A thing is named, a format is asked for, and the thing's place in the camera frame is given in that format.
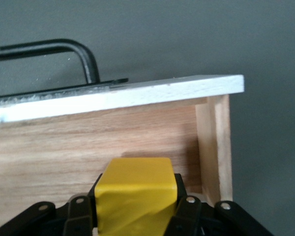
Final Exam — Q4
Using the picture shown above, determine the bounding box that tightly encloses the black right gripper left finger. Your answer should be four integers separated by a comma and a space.
0, 173, 107, 236

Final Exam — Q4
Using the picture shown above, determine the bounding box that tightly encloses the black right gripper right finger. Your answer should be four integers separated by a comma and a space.
163, 173, 275, 236

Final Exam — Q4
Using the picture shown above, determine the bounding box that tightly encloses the black metal drawer handle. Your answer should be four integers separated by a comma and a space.
0, 38, 129, 99

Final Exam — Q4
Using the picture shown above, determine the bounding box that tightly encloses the white-fronted wooden drawer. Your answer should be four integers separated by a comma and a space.
0, 74, 245, 236

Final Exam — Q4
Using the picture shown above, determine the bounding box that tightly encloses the yellow cube block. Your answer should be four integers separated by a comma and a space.
94, 157, 177, 236

